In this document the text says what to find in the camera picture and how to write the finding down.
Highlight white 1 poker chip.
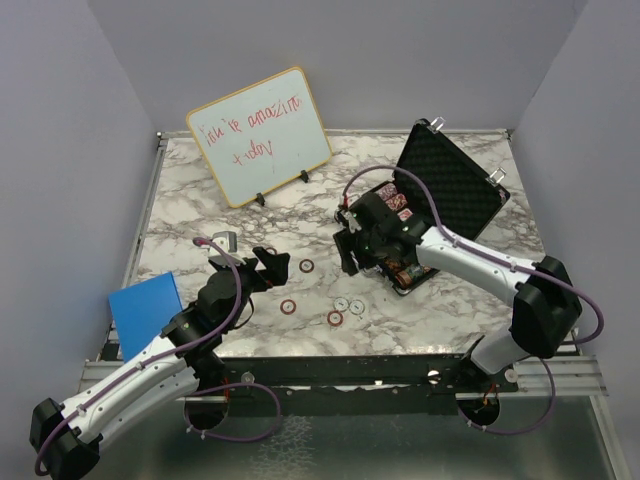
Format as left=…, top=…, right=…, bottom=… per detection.
left=334, top=297, right=349, bottom=312
left=349, top=300, right=365, bottom=315

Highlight white whiteboard yellow frame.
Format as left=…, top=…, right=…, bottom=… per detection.
left=186, top=66, right=333, bottom=208

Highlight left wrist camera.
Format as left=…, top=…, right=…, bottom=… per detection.
left=211, top=231, right=238, bottom=253

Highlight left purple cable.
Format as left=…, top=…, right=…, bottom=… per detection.
left=33, top=237, right=282, bottom=476

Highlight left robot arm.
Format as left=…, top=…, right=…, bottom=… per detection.
left=29, top=247, right=290, bottom=479

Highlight purple cable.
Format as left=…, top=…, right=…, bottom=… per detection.
left=33, top=237, right=282, bottom=476
left=340, top=165, right=605, bottom=434

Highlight blue plastic box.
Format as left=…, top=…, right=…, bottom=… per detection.
left=108, top=272, right=182, bottom=362

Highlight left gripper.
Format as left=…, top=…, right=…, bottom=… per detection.
left=214, top=247, right=289, bottom=332

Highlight red 5 poker chip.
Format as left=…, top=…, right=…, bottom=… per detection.
left=280, top=299, right=297, bottom=315
left=327, top=310, right=344, bottom=327

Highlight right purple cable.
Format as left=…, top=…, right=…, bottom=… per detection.
left=340, top=165, right=605, bottom=434

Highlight black poker chip case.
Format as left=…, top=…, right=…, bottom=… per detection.
left=333, top=117, right=512, bottom=296

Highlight red playing card deck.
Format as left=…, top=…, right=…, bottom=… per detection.
left=397, top=208, right=413, bottom=222

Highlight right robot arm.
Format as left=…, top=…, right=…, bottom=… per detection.
left=334, top=193, right=582, bottom=391

